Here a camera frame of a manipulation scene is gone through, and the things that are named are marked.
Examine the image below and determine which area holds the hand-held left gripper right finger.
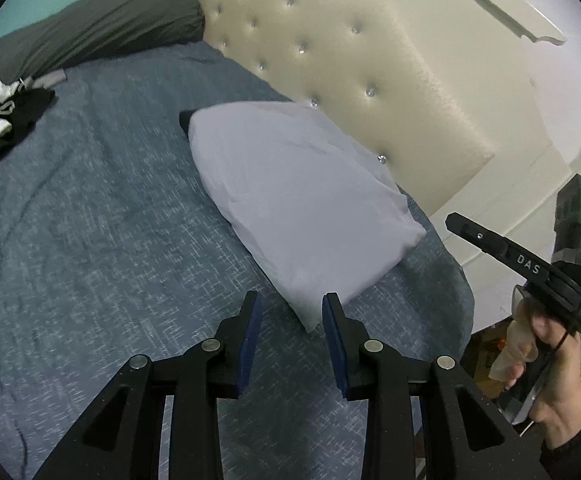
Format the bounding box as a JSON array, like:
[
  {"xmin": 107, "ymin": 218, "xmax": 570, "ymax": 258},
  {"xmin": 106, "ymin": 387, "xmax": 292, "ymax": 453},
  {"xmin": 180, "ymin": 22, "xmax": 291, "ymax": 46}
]
[{"xmin": 321, "ymin": 291, "xmax": 552, "ymax": 480}]

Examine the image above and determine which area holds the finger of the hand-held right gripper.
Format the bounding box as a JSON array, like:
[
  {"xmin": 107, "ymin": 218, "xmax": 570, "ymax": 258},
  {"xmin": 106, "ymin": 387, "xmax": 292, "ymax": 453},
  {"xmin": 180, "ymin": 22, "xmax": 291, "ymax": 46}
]
[{"xmin": 444, "ymin": 211, "xmax": 509, "ymax": 262}]

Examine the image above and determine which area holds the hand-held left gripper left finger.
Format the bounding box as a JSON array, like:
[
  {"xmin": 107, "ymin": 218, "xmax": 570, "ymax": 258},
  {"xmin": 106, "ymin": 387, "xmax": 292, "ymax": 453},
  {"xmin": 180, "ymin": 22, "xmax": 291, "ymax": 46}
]
[{"xmin": 32, "ymin": 289, "xmax": 266, "ymax": 480}]

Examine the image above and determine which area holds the lavender jacket with black trim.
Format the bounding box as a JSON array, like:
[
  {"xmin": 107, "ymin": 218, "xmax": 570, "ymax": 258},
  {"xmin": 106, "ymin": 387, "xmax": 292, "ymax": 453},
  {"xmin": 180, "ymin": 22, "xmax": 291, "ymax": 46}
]
[{"xmin": 178, "ymin": 100, "xmax": 428, "ymax": 334}]

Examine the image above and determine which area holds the person's right forearm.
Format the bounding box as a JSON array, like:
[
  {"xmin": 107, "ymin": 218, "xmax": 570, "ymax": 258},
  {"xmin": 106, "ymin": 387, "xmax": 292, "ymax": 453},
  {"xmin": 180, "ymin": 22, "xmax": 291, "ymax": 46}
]
[{"xmin": 539, "ymin": 394, "xmax": 581, "ymax": 480}]

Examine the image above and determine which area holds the pile of dark clothes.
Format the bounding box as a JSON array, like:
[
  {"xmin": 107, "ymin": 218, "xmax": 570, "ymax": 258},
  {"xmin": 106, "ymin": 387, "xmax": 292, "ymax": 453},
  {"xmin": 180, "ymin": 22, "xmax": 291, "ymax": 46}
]
[{"xmin": 0, "ymin": 79, "xmax": 57, "ymax": 187}]

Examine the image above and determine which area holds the person's right hand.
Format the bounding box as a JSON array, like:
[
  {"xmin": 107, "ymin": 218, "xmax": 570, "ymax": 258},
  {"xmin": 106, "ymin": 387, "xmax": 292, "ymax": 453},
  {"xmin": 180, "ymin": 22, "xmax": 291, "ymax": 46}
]
[{"xmin": 489, "ymin": 309, "xmax": 581, "ymax": 452}]

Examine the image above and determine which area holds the cream tufted headboard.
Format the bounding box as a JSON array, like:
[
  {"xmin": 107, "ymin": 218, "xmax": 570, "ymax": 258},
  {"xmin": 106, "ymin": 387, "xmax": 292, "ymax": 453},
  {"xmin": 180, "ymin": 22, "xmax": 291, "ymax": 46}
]
[{"xmin": 179, "ymin": 0, "xmax": 581, "ymax": 282}]

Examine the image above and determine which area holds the dark grey long pillow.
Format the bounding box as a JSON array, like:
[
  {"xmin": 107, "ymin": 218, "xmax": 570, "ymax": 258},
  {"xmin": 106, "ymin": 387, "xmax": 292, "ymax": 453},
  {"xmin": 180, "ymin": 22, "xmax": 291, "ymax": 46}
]
[{"xmin": 0, "ymin": 0, "xmax": 207, "ymax": 79}]

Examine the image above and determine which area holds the black cable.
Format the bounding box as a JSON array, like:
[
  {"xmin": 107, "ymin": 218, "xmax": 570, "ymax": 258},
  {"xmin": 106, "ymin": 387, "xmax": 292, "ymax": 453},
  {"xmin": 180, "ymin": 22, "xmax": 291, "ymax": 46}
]
[{"xmin": 544, "ymin": 319, "xmax": 577, "ymax": 357}]

